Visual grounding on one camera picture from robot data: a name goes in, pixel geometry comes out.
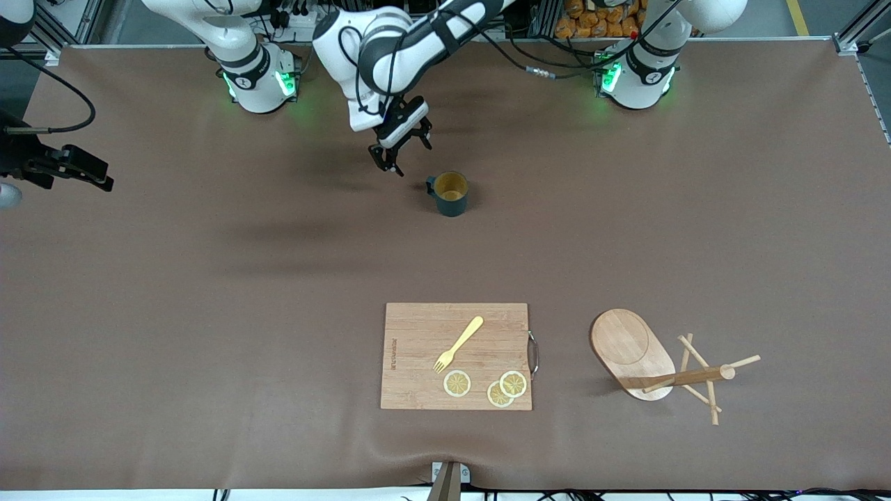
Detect dark green mug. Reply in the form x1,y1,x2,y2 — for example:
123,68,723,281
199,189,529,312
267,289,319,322
426,170,469,218

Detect wooden mug tree rack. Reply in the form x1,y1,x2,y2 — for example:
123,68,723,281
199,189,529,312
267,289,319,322
590,308,762,427

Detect white power strip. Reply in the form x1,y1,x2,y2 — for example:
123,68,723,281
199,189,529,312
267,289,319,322
277,0,329,42

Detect wooden cutting board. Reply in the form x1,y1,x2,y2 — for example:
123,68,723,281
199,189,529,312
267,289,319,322
380,302,540,411

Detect yellow plastic fork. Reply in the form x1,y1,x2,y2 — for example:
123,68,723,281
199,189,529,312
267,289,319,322
433,316,484,374

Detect orange snack bags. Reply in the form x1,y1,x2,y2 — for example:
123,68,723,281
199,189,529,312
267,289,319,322
555,0,642,39

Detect brown table mat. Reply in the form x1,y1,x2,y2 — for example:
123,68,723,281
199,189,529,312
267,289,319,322
0,40,891,491

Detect aluminium frame profile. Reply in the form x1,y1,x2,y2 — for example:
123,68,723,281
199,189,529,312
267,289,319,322
31,0,105,65
832,0,891,56

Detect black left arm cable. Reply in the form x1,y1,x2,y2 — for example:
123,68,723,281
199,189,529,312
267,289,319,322
338,0,686,119

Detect grey camera bracket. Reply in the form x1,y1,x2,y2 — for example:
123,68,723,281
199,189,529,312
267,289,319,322
426,461,471,501

